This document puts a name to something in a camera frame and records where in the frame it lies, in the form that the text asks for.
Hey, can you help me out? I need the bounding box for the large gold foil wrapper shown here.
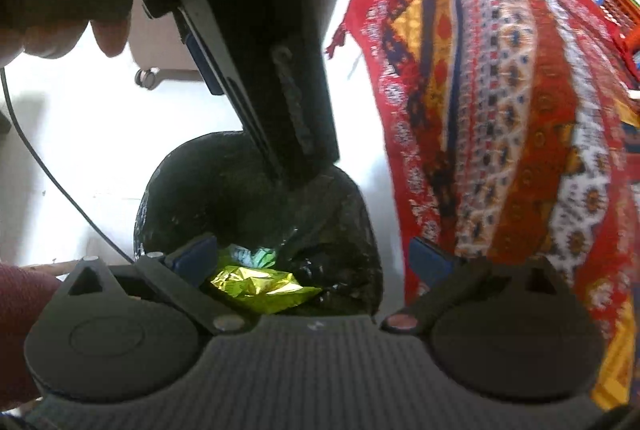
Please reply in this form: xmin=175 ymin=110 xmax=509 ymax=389
xmin=209 ymin=265 xmax=322 ymax=315

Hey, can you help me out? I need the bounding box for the person's hand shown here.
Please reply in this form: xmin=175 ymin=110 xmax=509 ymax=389
xmin=1 ymin=0 xmax=132 ymax=66

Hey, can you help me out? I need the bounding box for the black trash bin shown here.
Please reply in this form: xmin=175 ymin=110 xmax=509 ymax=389
xmin=134 ymin=131 xmax=383 ymax=315

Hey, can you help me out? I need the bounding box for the pink ribbed suitcase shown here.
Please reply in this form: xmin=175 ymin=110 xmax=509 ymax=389
xmin=128 ymin=0 xmax=203 ymax=90

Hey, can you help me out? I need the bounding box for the red patterned tablecloth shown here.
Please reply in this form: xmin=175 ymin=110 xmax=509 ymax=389
xmin=333 ymin=0 xmax=639 ymax=408

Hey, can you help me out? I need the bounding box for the red plastic crate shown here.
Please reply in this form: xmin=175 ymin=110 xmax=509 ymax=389
xmin=593 ymin=0 xmax=639 ymax=66

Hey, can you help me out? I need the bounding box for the black cable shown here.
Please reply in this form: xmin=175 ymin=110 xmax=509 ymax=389
xmin=0 ymin=66 xmax=136 ymax=266

